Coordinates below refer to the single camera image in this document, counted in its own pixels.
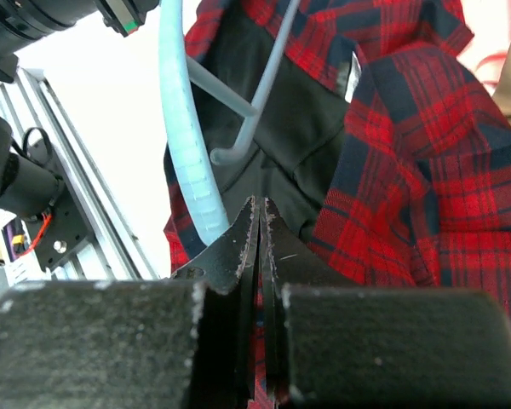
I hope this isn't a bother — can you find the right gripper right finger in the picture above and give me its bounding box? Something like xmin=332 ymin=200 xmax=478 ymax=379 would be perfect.
xmin=259 ymin=198 xmax=349 ymax=396

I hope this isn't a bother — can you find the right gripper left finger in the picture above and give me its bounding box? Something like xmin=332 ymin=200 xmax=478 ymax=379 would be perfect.
xmin=172 ymin=197 xmax=260 ymax=400

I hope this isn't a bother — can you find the blue hanger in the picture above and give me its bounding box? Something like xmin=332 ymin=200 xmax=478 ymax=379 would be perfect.
xmin=158 ymin=1 xmax=299 ymax=245

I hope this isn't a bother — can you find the red navy plaid skirt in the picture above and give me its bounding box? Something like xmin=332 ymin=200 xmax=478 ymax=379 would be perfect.
xmin=164 ymin=0 xmax=511 ymax=406

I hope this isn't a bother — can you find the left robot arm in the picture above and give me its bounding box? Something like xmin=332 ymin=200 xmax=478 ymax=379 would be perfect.
xmin=0 ymin=0 xmax=158 ymax=218

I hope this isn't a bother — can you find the pink skirt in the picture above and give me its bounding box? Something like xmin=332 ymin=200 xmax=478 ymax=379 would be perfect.
xmin=457 ymin=0 xmax=511 ymax=95

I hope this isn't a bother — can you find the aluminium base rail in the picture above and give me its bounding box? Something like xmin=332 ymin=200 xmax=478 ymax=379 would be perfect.
xmin=0 ymin=69 xmax=158 ymax=286

